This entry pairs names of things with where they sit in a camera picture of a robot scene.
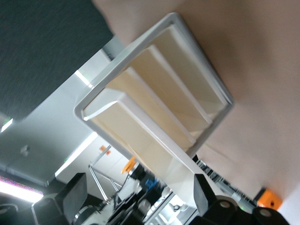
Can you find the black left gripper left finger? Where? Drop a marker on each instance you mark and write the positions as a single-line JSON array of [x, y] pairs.
[[75, 197]]

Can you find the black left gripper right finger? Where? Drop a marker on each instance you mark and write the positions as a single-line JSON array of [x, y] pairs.
[[206, 201]]

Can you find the cream plastic drawer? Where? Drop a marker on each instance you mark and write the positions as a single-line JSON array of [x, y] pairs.
[[133, 89], [166, 89], [122, 131], [194, 77]]

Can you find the white drawer cabinet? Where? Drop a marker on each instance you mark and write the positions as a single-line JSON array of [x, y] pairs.
[[116, 73]]

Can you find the orange box with hole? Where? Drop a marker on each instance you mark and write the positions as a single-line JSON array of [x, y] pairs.
[[269, 199]]

